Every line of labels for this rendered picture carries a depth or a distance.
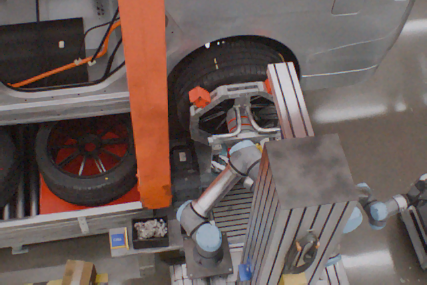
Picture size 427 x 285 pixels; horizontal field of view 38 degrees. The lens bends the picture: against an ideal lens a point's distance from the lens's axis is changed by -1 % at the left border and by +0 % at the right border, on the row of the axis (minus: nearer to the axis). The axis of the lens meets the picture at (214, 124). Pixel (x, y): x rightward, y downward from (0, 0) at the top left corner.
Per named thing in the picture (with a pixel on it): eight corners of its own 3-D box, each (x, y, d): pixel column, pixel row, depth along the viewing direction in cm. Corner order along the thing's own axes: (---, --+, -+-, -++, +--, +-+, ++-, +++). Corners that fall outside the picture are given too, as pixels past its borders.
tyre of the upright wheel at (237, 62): (297, 38, 348) (180, 39, 332) (308, 71, 335) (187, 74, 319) (268, 108, 401) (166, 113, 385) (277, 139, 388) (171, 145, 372)
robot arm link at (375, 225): (374, 207, 299) (380, 197, 290) (387, 227, 293) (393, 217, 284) (360, 213, 297) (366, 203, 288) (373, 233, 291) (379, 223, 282)
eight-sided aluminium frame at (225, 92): (277, 133, 379) (290, 77, 334) (280, 142, 375) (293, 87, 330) (189, 144, 371) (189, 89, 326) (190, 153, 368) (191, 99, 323)
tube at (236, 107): (239, 107, 339) (240, 96, 330) (246, 137, 328) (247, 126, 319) (207, 111, 336) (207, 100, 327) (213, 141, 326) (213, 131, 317)
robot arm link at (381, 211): (367, 210, 286) (371, 202, 278) (387, 202, 288) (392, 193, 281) (375, 225, 282) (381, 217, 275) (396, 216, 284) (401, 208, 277)
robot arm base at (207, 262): (225, 266, 305) (226, 258, 297) (194, 270, 303) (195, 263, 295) (220, 237, 313) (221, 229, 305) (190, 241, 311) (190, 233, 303)
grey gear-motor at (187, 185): (191, 156, 425) (192, 127, 396) (201, 211, 402) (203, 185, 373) (165, 159, 422) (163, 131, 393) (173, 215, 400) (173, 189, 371)
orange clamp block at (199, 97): (209, 91, 333) (197, 85, 327) (211, 103, 329) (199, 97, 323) (199, 97, 337) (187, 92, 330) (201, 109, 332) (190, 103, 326)
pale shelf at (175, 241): (183, 220, 361) (183, 217, 358) (188, 247, 352) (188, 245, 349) (109, 231, 355) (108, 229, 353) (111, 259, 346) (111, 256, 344)
